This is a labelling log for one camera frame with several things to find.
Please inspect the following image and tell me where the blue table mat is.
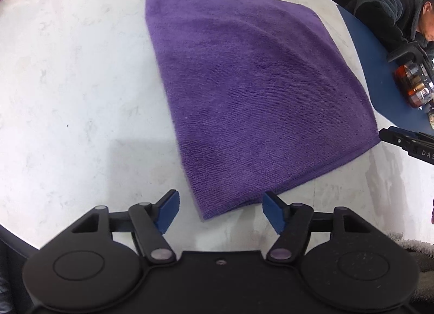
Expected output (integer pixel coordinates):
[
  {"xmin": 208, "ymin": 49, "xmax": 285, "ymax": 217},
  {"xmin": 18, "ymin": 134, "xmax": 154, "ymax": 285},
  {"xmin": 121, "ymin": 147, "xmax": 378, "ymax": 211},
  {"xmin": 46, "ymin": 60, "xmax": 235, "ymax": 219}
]
[{"xmin": 336, "ymin": 4, "xmax": 434, "ymax": 131}]

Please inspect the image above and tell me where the purple towel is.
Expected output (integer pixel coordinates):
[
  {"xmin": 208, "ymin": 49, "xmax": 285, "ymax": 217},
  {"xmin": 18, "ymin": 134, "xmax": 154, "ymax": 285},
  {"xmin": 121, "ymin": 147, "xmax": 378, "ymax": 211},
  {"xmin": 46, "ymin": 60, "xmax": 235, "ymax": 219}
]
[{"xmin": 145, "ymin": 0, "xmax": 381, "ymax": 221}]

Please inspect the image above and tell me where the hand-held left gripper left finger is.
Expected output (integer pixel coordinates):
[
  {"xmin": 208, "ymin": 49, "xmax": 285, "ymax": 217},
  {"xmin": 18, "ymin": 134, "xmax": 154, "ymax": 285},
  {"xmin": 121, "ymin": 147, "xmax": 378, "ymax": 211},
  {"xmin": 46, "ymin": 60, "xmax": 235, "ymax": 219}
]
[{"xmin": 71, "ymin": 189, "xmax": 180, "ymax": 265}]

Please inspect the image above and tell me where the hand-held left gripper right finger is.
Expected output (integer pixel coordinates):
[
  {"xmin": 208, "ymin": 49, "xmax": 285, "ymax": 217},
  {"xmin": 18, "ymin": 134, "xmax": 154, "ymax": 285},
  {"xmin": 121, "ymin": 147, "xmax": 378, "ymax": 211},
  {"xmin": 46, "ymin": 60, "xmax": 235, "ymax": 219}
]
[{"xmin": 263, "ymin": 191, "xmax": 386, "ymax": 264}]

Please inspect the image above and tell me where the black leather chair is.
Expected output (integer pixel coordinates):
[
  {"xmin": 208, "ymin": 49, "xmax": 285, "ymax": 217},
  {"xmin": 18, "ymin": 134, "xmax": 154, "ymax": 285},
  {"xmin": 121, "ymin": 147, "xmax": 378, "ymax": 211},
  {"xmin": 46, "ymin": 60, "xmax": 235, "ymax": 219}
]
[{"xmin": 0, "ymin": 229, "xmax": 34, "ymax": 314}]

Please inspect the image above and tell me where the person's white fleece jacket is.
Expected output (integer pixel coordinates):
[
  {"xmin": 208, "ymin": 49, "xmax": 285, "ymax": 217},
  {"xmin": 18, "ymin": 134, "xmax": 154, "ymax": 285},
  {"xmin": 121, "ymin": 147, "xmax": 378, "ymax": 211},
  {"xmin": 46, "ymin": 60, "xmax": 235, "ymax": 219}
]
[{"xmin": 383, "ymin": 229, "xmax": 434, "ymax": 301}]

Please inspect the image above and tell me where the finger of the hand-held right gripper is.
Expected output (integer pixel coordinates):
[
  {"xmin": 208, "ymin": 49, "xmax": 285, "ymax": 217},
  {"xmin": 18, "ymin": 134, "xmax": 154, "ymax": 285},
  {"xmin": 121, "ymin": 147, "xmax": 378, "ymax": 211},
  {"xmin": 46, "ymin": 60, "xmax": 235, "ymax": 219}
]
[{"xmin": 379, "ymin": 126, "xmax": 413, "ymax": 152}]

